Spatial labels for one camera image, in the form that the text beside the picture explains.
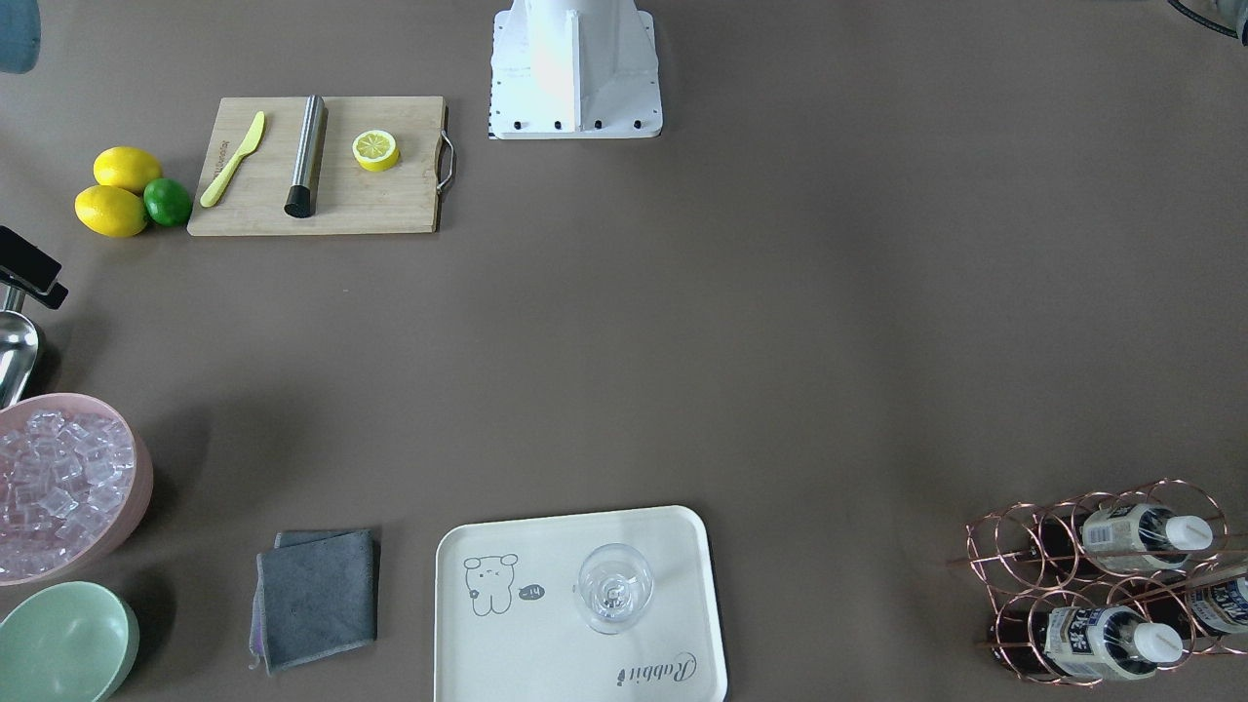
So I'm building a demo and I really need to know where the yellow lemon far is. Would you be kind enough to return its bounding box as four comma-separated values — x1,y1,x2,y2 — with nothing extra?
94,145,163,195

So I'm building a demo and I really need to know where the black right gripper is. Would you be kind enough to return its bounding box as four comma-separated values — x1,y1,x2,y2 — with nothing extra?
1,226,67,310

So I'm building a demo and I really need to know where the bamboo cutting board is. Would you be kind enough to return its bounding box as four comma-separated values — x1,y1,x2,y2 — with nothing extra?
187,97,449,237

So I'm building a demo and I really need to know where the front tea bottle white cap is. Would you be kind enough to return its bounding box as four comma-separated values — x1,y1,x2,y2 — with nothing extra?
986,605,1186,683

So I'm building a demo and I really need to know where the yellow lemon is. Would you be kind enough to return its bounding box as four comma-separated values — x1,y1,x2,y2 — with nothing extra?
74,185,150,237
94,145,163,195

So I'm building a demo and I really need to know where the grey folded cloth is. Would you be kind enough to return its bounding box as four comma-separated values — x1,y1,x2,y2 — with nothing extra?
250,528,379,676

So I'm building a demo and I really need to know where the yellow plastic knife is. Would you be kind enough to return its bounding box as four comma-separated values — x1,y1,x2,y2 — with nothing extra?
198,111,267,209

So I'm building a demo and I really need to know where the steel ice scoop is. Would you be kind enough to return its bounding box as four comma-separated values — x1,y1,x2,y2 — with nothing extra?
1,310,42,408

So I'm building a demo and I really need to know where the cream rabbit tray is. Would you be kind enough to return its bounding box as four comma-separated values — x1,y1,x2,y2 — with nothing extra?
433,505,729,701

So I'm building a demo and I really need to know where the back tea bottle white cap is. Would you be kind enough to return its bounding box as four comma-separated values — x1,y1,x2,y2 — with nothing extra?
1142,576,1247,640

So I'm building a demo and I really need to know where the copper wire bottle basket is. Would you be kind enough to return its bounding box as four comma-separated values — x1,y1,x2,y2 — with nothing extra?
961,477,1246,687

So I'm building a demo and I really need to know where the middle tea bottle white cap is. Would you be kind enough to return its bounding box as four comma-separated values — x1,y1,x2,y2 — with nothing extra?
1033,503,1214,580

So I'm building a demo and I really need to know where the pink bowl with ice cubes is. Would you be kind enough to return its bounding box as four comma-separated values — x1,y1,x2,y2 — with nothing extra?
1,393,154,587

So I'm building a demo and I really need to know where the clear wine glass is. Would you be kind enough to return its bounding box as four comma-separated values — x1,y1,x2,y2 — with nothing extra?
574,542,655,636

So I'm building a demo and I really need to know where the half lemon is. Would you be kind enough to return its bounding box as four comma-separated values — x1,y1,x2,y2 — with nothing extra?
351,129,401,172

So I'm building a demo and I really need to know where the tea bottle white cap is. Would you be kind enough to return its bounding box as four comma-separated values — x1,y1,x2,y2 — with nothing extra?
1033,503,1214,580
1142,576,1247,640
986,605,1186,683

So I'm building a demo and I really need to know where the green lime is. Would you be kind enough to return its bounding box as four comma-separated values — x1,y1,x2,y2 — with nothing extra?
141,177,193,227

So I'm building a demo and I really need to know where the green bowl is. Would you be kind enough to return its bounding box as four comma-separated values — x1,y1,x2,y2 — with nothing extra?
1,581,141,701

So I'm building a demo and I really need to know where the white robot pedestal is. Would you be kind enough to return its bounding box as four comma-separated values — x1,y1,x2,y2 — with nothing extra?
487,1,664,139

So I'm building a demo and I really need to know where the steel muddler black tip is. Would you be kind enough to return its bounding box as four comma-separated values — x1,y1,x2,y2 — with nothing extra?
285,95,329,219

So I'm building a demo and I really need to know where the yellow lemon near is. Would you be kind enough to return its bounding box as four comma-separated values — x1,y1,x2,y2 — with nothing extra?
74,185,150,237

